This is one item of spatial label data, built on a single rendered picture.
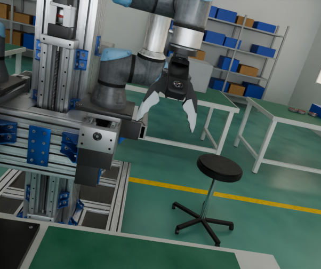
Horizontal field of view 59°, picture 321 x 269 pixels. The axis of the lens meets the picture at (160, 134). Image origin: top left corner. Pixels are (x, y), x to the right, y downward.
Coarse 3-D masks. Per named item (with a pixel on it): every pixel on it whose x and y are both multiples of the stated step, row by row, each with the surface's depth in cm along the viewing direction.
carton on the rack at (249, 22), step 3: (237, 18) 620; (240, 18) 616; (243, 18) 616; (246, 18) 616; (249, 18) 616; (237, 21) 618; (240, 21) 618; (246, 21) 618; (249, 21) 619; (252, 21) 619; (240, 24) 620; (246, 24) 620; (249, 24) 621; (252, 24) 621
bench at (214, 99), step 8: (128, 88) 295; (136, 88) 296; (144, 88) 297; (208, 88) 388; (160, 96) 300; (200, 96) 325; (208, 96) 336; (216, 96) 347; (224, 96) 359; (200, 104) 306; (208, 104) 306; (216, 104) 307; (224, 104) 314; (232, 104) 324; (208, 112) 396; (232, 112) 315; (208, 120) 400; (224, 128) 321; (200, 136) 413; (208, 136) 376; (224, 136) 325; (168, 144) 326; (176, 144) 326; (184, 144) 327; (216, 152) 332
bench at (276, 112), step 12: (264, 108) 344; (276, 108) 363; (300, 108) 406; (276, 120) 317; (288, 120) 318; (300, 120) 328; (312, 120) 345; (240, 132) 409; (264, 144) 331; (300, 168) 346; (312, 168) 351
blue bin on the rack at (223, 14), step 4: (220, 8) 604; (216, 12) 617; (220, 12) 607; (224, 12) 608; (228, 12) 608; (232, 12) 608; (236, 12) 609; (216, 16) 610; (220, 16) 610; (224, 16) 610; (228, 16) 611; (232, 16) 611; (236, 16) 612; (224, 20) 614; (228, 20) 614; (232, 20) 614
